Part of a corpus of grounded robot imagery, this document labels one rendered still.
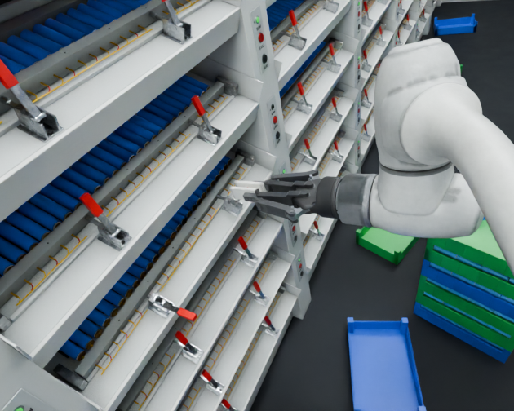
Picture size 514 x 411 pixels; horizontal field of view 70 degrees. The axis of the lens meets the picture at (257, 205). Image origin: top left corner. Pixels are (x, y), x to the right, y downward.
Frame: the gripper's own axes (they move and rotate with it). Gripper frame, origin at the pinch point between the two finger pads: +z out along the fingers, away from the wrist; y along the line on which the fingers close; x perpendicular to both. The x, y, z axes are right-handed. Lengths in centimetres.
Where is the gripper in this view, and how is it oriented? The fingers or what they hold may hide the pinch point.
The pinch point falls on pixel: (248, 190)
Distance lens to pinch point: 75.6
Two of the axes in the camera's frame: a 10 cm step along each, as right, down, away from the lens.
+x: -3.1, -7.4, -6.0
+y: 4.5, -6.7, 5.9
